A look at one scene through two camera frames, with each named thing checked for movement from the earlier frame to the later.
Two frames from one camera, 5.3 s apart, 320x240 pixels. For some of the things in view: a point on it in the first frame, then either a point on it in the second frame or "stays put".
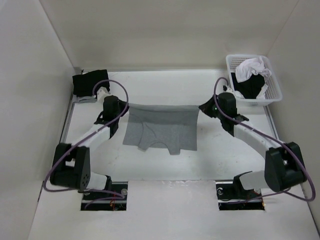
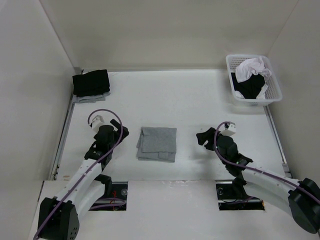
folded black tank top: [83, 84] stays put
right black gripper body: [210, 110] -> [221, 155]
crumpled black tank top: [251, 87] stays put
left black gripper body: [122, 108] -> [116, 134]
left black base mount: [114, 198] stays put
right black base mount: [233, 197] stays put
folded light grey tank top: [83, 99] stays put
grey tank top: [174, 125] -> [157, 144]
